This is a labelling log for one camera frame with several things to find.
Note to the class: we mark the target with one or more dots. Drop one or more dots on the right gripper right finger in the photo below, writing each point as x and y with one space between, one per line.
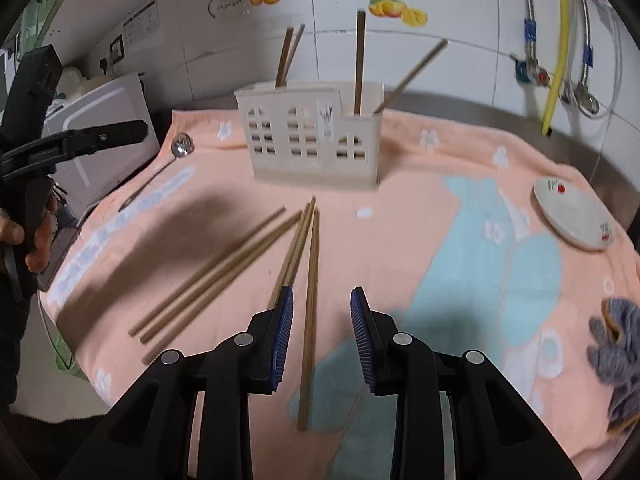
496 434

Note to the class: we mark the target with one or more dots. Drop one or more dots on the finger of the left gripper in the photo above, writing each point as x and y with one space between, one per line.
38 158

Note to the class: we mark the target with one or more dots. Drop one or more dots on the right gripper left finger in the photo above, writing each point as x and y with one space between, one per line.
147 433

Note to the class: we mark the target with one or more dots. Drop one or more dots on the wooden chopstick five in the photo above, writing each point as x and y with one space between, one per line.
189 314

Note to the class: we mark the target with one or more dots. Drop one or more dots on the wooden chopstick four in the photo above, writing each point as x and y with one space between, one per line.
215 277

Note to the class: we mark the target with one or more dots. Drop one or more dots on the wooden chopstick three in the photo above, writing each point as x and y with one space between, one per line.
228 251

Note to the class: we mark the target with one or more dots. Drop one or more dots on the wooden chopstick ten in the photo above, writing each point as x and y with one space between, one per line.
304 401

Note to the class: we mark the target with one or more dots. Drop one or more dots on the wooden chopstick seven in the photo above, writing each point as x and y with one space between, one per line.
292 271

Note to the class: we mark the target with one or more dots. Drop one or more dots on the wooden chopstick six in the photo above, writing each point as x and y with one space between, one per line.
287 260

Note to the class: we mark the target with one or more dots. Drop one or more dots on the wooden chopstick one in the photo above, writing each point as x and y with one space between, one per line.
286 44

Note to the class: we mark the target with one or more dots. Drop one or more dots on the wooden chopstick two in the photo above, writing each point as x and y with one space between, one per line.
292 52

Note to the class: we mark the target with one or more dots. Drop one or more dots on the wooden chopstick nine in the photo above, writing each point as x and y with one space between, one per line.
361 38

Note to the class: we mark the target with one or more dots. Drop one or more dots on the wooden chopstick eight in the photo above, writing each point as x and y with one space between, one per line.
411 76

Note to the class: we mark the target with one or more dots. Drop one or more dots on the person's left hand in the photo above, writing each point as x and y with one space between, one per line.
13 234

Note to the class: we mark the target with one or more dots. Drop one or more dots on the white microwave oven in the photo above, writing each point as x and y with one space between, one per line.
115 119

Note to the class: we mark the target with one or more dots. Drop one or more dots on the green mesh mat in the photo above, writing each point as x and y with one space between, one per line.
64 359

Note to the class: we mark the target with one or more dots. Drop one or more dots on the steel slotted spoon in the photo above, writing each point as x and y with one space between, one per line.
181 146

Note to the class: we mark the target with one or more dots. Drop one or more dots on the grey rag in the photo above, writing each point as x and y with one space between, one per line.
614 357

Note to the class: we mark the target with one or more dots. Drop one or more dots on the peach printed towel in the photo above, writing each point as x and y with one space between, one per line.
451 243

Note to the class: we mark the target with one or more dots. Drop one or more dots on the white small dish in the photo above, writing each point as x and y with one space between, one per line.
575 215

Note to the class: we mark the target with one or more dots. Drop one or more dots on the cream plastic utensil holder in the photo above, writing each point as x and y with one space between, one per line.
307 133

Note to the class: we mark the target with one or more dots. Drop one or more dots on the black wall socket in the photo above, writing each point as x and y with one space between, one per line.
117 50

